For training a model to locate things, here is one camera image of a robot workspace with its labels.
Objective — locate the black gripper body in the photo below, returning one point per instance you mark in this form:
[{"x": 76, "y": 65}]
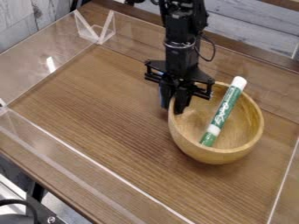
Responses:
[{"x": 179, "y": 69}]

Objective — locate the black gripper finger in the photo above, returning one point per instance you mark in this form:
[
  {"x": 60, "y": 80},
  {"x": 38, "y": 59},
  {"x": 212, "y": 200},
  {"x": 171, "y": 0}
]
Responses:
[
  {"x": 167, "y": 94},
  {"x": 181, "y": 99}
]

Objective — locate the brown wooden bowl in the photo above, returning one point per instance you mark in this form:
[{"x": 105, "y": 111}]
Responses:
[{"x": 240, "y": 132}]

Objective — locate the blue rectangular block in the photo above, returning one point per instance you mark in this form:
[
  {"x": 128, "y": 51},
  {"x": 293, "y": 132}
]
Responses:
[{"x": 160, "y": 96}]

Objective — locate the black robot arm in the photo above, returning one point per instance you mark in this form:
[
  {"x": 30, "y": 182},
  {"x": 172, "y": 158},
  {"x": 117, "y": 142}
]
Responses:
[{"x": 184, "y": 20}]

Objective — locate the green white Expo marker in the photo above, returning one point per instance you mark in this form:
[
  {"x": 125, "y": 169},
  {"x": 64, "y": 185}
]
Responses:
[{"x": 224, "y": 109}]

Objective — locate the clear acrylic corner bracket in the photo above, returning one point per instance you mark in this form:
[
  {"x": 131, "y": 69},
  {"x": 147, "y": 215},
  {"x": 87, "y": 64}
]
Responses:
[{"x": 96, "y": 33}]

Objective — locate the black metal table frame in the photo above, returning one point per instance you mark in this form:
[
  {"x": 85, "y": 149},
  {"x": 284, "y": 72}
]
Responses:
[{"x": 21, "y": 198}]

